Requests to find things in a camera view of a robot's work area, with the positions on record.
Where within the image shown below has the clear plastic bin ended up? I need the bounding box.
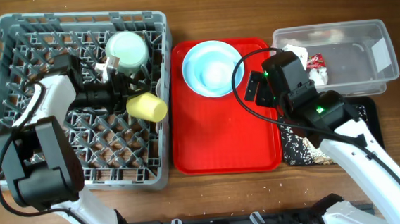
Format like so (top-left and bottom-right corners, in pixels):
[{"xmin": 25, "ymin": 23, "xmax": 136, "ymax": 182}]
[{"xmin": 272, "ymin": 19, "xmax": 400, "ymax": 97}]

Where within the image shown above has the food scraps and rice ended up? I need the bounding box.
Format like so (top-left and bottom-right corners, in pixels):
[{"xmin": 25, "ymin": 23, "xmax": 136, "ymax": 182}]
[{"xmin": 280, "ymin": 106, "xmax": 371, "ymax": 168}]

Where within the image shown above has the red snack wrapper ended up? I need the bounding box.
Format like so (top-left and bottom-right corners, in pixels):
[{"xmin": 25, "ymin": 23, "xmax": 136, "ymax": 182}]
[{"xmin": 307, "ymin": 54, "xmax": 327, "ymax": 69}]

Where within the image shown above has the grey dishwasher rack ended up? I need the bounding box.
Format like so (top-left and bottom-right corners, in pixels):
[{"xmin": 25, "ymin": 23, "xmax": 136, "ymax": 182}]
[{"xmin": 0, "ymin": 11, "xmax": 172, "ymax": 190}]

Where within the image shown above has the yellow plastic cup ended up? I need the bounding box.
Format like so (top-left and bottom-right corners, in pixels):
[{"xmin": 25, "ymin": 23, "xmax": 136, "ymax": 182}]
[{"xmin": 126, "ymin": 92, "xmax": 168, "ymax": 123}]

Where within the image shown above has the black waste tray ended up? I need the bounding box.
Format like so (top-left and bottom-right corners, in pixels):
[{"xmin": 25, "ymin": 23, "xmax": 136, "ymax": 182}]
[{"xmin": 277, "ymin": 94, "xmax": 387, "ymax": 168}]

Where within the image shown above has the white tissue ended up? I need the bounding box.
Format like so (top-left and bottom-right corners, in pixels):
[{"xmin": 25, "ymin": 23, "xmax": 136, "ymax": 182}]
[{"xmin": 309, "ymin": 67, "xmax": 328, "ymax": 86}]

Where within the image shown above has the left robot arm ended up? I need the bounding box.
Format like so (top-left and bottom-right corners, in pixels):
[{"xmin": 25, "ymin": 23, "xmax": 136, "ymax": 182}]
[{"xmin": 0, "ymin": 54, "xmax": 168, "ymax": 224}]

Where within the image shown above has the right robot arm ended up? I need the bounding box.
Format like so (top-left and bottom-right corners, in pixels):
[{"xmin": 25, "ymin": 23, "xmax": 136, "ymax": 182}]
[{"xmin": 238, "ymin": 48, "xmax": 400, "ymax": 224}]

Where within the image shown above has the light blue plate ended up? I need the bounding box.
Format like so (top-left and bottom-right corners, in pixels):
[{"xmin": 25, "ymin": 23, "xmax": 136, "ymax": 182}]
[{"xmin": 182, "ymin": 40, "xmax": 242, "ymax": 98}]

